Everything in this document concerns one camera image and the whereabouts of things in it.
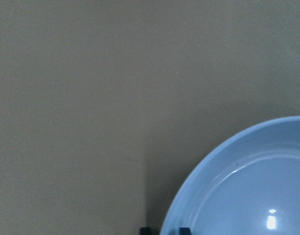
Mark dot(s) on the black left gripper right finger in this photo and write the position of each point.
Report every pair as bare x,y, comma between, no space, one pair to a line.
184,231

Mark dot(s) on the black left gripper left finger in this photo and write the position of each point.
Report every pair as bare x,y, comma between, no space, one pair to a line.
145,231

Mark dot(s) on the blue round plate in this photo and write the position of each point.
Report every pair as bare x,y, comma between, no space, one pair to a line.
248,185

